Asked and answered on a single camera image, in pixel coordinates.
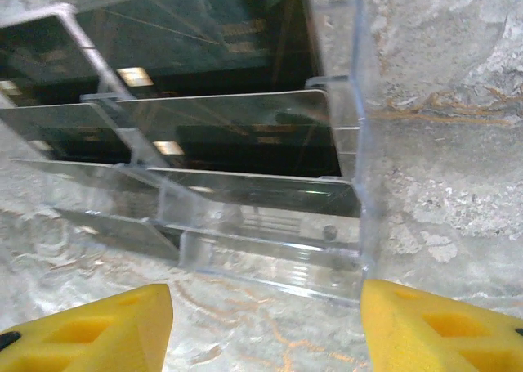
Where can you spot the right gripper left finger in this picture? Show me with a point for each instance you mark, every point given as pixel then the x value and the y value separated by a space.
pixel 102 339

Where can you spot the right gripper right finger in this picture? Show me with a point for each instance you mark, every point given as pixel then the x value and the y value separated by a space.
pixel 429 339

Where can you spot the black compartment tray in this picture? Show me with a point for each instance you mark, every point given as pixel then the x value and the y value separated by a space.
pixel 286 261

